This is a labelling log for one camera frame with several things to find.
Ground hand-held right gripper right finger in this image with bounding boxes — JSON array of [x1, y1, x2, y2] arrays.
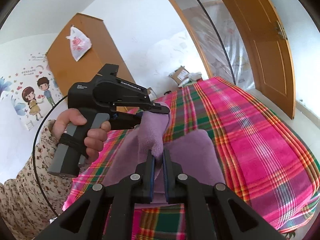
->
[[162, 148, 287, 240]]

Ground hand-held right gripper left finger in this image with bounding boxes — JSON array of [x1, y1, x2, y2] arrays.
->
[[35, 149, 155, 240]]

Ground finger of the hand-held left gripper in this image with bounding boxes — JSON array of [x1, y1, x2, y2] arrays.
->
[[112, 101, 170, 115], [109, 113, 143, 131]]

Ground purple fleece pants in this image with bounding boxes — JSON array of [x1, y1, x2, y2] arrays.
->
[[101, 102, 227, 208]]

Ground person's left forearm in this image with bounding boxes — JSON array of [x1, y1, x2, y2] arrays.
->
[[0, 119, 74, 233]]

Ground person's left hand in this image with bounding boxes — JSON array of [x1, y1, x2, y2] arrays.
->
[[51, 108, 111, 164]]

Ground brown cardboard box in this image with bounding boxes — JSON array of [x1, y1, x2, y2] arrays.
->
[[168, 66, 190, 88]]

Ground wooden wardrobe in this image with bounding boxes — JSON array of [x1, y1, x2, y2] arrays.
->
[[46, 12, 137, 98]]

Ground white plastic bags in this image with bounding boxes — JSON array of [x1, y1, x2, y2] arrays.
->
[[185, 72, 203, 85]]

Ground red printed plastic bag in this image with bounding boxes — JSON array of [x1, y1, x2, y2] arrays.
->
[[66, 26, 92, 62]]

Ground plaid bed sheet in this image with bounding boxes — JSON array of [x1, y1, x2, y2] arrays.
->
[[61, 76, 317, 240]]

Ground black curtain strip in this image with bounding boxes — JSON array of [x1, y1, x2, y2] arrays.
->
[[189, 0, 237, 85]]

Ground clear plastic door curtain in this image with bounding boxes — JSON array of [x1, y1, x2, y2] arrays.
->
[[170, 0, 255, 90]]

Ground wooden door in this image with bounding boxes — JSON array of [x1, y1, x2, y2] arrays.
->
[[212, 0, 297, 120]]

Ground cartoon couple wall sticker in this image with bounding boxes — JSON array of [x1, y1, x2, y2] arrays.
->
[[0, 52, 63, 130]]

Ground wooden door frame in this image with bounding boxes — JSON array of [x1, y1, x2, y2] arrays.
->
[[158, 0, 215, 80]]

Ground metal door handle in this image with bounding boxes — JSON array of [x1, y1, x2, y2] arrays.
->
[[274, 21, 285, 39]]

